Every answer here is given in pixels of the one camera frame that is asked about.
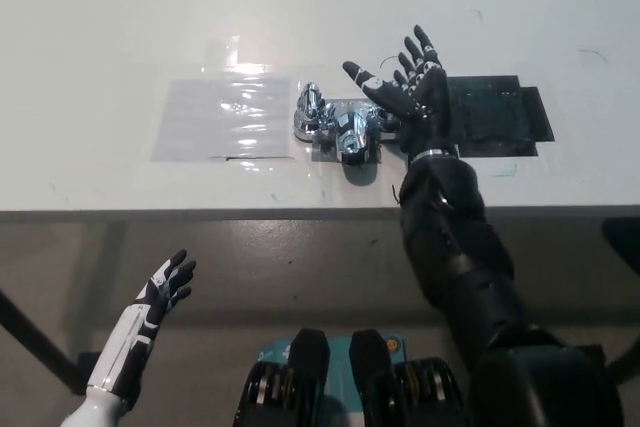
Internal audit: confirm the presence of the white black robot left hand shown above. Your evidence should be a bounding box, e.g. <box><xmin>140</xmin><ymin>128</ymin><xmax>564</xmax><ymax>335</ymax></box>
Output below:
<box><xmin>86</xmin><ymin>248</ymin><xmax>198</xmax><ymax>394</ymax></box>

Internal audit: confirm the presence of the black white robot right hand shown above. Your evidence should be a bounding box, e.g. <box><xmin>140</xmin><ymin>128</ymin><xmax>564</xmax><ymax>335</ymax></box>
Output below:
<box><xmin>341</xmin><ymin>23</ymin><xmax>460</xmax><ymax>164</ymax></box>

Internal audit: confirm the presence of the chrome faucet body with spout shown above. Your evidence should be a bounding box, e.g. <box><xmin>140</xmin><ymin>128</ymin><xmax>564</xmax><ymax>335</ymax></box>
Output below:
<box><xmin>291</xmin><ymin>96</ymin><xmax>402</xmax><ymax>167</ymax></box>

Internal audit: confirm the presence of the black tape patch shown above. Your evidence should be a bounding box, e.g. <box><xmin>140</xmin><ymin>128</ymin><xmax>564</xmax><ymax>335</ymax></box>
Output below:
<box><xmin>444</xmin><ymin>73</ymin><xmax>556</xmax><ymax>159</ymax></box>

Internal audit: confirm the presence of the clear plastic sheet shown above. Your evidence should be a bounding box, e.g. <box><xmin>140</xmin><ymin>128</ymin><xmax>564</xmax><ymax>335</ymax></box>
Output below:
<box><xmin>149</xmin><ymin>76</ymin><xmax>294</xmax><ymax>164</ymax></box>

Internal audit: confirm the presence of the chrome faucet knob handle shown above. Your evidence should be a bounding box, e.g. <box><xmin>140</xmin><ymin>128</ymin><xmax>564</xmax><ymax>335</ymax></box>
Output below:
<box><xmin>297</xmin><ymin>81</ymin><xmax>325</xmax><ymax>122</ymax></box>

